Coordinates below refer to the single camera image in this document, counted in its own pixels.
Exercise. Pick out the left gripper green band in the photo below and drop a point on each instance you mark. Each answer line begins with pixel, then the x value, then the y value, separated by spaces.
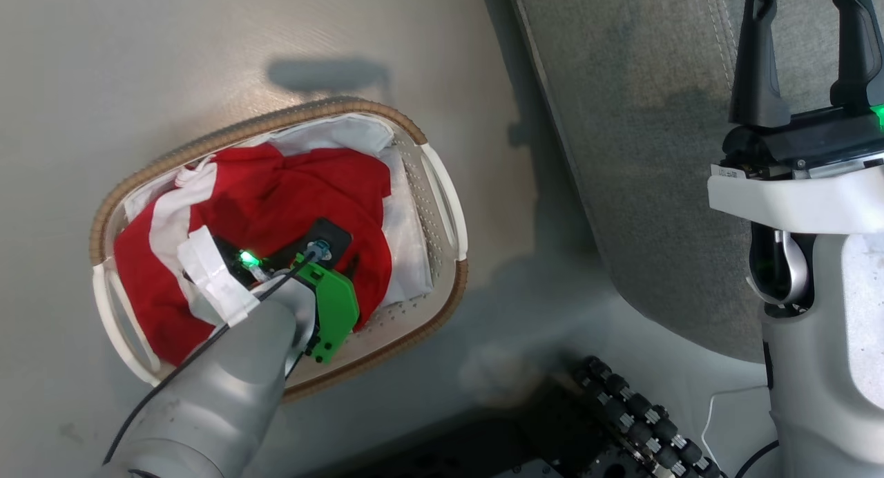
pixel 335 305

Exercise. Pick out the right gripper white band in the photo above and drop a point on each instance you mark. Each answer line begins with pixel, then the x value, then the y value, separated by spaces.
pixel 801 188

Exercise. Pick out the red and white jersey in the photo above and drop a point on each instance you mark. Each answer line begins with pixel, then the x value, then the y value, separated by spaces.
pixel 311 188

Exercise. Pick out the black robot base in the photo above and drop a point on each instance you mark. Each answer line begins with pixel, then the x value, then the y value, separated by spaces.
pixel 483 450

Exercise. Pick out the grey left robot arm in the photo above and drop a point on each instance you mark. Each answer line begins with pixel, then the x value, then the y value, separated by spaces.
pixel 221 395

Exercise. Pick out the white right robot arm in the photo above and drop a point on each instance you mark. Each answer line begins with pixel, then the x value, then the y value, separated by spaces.
pixel 836 354

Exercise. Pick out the red and white cloth garment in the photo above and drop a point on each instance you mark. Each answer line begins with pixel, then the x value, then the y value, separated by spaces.
pixel 407 236

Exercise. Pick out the grey fabric sofa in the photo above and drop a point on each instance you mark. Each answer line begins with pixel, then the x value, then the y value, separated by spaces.
pixel 642 153

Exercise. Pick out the white laundry basket brown rim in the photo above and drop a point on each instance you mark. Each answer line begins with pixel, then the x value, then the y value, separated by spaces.
pixel 442 188

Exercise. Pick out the black roller omni wheel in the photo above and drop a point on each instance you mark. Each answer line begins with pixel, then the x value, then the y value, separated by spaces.
pixel 635 416

